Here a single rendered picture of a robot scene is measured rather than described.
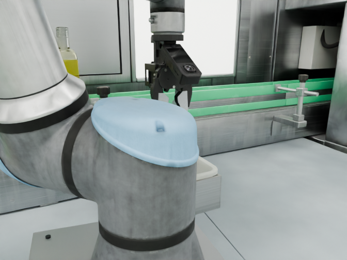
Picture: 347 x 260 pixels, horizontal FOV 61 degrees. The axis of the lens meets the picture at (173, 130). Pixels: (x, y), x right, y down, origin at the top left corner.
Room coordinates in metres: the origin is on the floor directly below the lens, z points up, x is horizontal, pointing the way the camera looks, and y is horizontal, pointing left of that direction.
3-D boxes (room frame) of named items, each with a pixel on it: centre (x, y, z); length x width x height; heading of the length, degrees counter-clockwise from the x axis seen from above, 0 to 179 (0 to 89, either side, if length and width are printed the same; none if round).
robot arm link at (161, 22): (0.67, 0.02, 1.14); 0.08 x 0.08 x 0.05
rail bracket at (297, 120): (0.96, -0.40, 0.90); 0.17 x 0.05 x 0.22; 27
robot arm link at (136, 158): (0.32, 0.04, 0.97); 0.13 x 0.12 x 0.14; 64
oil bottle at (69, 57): (0.76, 0.28, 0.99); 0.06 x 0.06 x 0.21; 26
